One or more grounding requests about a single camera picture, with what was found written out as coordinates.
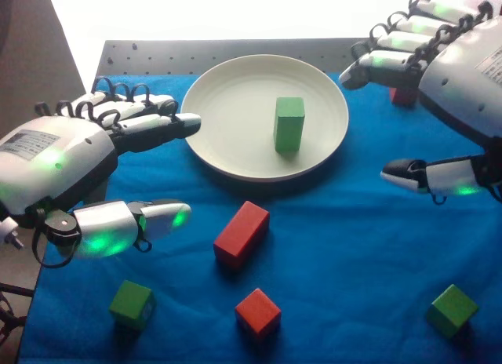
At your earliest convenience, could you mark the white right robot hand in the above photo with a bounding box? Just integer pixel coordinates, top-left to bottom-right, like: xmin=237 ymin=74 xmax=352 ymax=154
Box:
xmin=339 ymin=0 xmax=502 ymax=205

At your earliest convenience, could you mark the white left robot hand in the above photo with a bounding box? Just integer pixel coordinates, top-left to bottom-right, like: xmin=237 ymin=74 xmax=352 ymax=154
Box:
xmin=0 ymin=76 xmax=202 ymax=261

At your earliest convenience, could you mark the tall red block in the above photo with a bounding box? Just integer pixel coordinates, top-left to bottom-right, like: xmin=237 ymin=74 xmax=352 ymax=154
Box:
xmin=213 ymin=200 xmax=271 ymax=270

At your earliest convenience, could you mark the tall green block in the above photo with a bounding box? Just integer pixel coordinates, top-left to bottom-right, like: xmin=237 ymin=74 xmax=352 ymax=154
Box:
xmin=273 ymin=96 xmax=306 ymax=153

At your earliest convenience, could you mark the white round plate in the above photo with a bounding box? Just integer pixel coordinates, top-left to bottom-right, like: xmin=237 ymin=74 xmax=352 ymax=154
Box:
xmin=180 ymin=53 xmax=349 ymax=183

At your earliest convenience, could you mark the red cube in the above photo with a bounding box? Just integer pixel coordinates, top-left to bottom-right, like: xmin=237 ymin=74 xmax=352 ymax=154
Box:
xmin=234 ymin=288 xmax=282 ymax=342
xmin=389 ymin=86 xmax=420 ymax=106

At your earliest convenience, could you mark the green cube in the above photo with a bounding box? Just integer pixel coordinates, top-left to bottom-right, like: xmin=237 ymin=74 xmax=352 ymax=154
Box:
xmin=425 ymin=284 xmax=480 ymax=339
xmin=108 ymin=280 xmax=155 ymax=333

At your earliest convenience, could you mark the black tripod stand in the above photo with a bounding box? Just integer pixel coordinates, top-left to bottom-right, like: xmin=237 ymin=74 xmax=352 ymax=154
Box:
xmin=0 ymin=283 xmax=35 ymax=345

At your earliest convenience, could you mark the blue table cloth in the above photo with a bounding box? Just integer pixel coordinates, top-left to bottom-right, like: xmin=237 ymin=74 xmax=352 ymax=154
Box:
xmin=17 ymin=72 xmax=502 ymax=364

